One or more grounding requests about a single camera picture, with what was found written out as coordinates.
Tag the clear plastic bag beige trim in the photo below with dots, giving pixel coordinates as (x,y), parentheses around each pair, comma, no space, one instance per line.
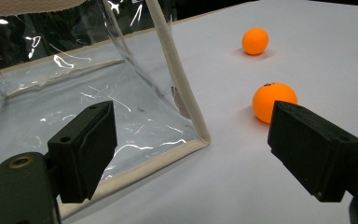
(155,124)

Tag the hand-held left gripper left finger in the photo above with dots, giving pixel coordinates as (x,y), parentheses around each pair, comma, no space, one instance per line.
(84,149)

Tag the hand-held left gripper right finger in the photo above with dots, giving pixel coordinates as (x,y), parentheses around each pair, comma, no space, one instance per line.
(313,152)

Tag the orange ping-pong ball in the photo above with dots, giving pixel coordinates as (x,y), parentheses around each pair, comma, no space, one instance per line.
(265,99)
(254,41)

